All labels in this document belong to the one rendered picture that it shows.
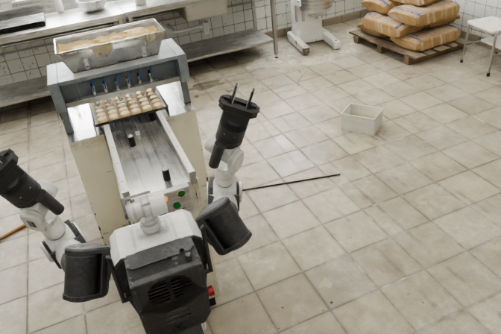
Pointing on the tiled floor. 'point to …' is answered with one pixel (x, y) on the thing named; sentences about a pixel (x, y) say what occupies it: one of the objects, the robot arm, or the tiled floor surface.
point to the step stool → (490, 24)
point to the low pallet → (406, 48)
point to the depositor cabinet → (101, 158)
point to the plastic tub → (361, 118)
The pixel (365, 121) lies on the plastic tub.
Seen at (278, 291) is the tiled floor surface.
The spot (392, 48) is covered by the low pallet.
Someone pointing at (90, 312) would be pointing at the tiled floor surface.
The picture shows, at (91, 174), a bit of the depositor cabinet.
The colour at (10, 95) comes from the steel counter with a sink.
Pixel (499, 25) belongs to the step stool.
